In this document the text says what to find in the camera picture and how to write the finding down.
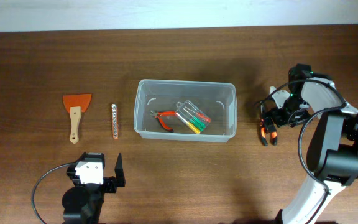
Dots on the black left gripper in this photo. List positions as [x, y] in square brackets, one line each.
[111, 182]

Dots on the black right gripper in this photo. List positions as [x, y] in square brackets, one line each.
[279, 121]

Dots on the orange black long-nose pliers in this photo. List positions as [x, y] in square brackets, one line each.
[262, 133]

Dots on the red small cutting pliers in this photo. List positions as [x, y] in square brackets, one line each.
[162, 117]

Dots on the clear screwdriver set case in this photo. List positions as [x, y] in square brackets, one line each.
[192, 117]

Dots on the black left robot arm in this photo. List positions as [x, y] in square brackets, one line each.
[83, 202]

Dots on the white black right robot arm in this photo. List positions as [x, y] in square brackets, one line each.
[327, 143]

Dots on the clear plastic container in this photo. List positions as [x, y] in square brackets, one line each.
[216, 100]

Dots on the orange socket bit holder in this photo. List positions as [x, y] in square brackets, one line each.
[115, 129]

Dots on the orange scraper wooden handle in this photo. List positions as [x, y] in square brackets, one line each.
[76, 105]

